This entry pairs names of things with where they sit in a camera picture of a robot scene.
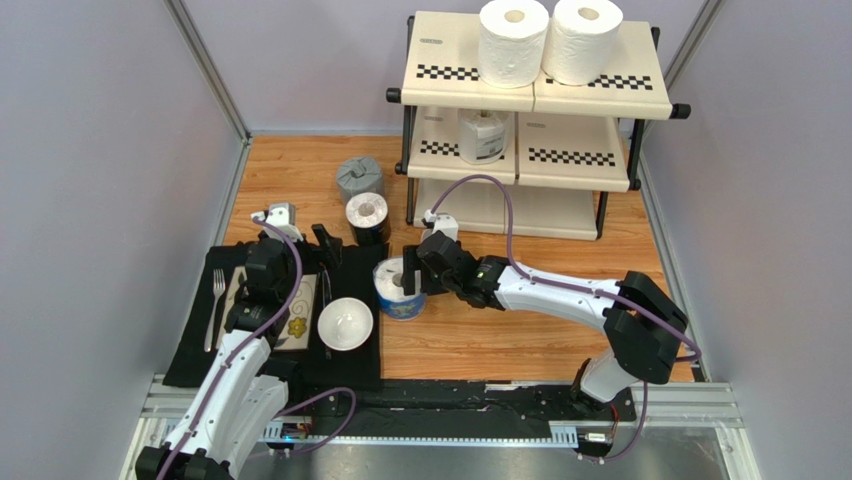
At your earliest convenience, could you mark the blue-wrapped paper roll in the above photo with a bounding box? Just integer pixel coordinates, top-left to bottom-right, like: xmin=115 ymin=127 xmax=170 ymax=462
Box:
xmin=373 ymin=256 xmax=426 ymax=321

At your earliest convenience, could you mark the white plastic-wrapped paper roll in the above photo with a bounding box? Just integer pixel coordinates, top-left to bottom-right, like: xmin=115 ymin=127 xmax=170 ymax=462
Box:
xmin=457 ymin=109 xmax=510 ymax=164

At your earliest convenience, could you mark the plain white paper roll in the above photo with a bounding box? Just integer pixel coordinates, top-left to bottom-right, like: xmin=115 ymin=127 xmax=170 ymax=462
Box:
xmin=478 ymin=0 xmax=550 ymax=89

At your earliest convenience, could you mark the white embossed paper roll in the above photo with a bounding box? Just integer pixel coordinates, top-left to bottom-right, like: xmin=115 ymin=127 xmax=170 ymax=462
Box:
xmin=542 ymin=0 xmax=624 ymax=86

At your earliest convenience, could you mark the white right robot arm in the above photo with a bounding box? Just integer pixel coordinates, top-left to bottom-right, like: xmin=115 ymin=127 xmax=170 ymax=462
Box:
xmin=403 ymin=232 xmax=688 ymax=405

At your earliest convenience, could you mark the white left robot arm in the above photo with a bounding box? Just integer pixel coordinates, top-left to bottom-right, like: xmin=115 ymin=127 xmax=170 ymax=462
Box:
xmin=134 ymin=220 xmax=343 ymax=479

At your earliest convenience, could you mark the beige checkered three-tier shelf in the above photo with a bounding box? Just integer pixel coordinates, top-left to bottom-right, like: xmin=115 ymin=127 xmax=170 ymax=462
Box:
xmin=386 ymin=11 xmax=691 ymax=241

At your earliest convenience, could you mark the black-wrapped paper roll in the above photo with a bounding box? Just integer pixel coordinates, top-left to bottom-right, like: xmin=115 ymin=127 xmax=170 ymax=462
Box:
xmin=345 ymin=192 xmax=391 ymax=246

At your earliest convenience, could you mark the silver metal fork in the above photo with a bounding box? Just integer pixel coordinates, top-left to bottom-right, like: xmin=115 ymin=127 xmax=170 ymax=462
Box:
xmin=203 ymin=269 xmax=227 ymax=353

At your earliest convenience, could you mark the black cloth placemat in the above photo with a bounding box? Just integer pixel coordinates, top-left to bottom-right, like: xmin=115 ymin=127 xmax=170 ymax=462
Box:
xmin=163 ymin=242 xmax=388 ymax=390

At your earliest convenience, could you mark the floral square ceramic plate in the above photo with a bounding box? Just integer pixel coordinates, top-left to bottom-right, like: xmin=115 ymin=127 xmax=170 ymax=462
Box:
xmin=215 ymin=266 xmax=317 ymax=352

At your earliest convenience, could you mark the grey-wrapped paper roll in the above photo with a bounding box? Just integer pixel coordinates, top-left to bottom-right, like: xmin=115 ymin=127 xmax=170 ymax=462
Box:
xmin=335 ymin=156 xmax=386 ymax=204

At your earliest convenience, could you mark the white ceramic bowl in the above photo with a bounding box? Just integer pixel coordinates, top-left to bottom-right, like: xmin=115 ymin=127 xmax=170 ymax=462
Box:
xmin=317 ymin=297 xmax=374 ymax=352

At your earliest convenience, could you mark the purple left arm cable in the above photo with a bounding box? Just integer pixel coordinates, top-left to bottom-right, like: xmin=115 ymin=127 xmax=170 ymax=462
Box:
xmin=154 ymin=214 xmax=357 ymax=480

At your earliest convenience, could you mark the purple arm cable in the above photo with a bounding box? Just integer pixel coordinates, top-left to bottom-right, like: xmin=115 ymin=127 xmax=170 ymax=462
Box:
xmin=431 ymin=174 xmax=703 ymax=465
xmin=154 ymin=214 xmax=357 ymax=480

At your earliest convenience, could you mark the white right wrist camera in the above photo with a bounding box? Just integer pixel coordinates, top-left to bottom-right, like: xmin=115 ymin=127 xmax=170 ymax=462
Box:
xmin=420 ymin=210 xmax=459 ymax=242

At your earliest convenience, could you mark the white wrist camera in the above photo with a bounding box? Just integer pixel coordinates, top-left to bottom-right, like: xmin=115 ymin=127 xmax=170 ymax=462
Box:
xmin=420 ymin=210 xmax=459 ymax=242
xmin=251 ymin=202 xmax=304 ymax=243

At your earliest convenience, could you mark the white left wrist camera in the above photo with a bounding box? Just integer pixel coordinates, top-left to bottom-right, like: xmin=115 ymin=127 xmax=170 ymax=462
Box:
xmin=251 ymin=202 xmax=304 ymax=243

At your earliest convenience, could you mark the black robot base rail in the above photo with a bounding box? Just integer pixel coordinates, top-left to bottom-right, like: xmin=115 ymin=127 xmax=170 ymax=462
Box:
xmin=265 ymin=380 xmax=639 ymax=456

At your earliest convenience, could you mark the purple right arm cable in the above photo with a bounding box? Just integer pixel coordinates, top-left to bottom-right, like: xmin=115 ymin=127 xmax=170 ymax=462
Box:
xmin=431 ymin=174 xmax=703 ymax=465

